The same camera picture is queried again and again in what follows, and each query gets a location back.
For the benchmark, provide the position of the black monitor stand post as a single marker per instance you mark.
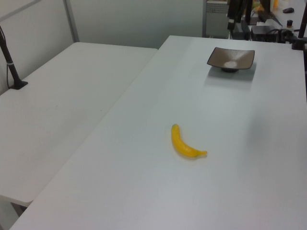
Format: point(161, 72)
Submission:
point(233, 12)

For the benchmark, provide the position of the yellow banana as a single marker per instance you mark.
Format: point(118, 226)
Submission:
point(178, 142)

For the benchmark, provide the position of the yellow bottle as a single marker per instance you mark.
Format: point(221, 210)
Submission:
point(275, 3)

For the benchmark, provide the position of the white side table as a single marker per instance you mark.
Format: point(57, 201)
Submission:
point(60, 107)

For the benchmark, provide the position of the black electronics box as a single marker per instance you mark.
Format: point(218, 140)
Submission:
point(262, 32)

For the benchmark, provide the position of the perforated grey metal cabinet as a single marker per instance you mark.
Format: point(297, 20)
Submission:
point(214, 14)

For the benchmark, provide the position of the brown square ceramic plate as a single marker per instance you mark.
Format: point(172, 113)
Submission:
point(230, 57)

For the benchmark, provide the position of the grey partition frame post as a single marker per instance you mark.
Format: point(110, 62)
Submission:
point(71, 21)

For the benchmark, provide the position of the black clamp stand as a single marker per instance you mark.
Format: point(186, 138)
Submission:
point(301, 28)

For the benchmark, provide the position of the black camera stand pole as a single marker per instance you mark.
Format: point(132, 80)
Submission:
point(10, 67)

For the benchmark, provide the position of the black computer mouse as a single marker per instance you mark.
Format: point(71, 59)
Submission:
point(288, 10)

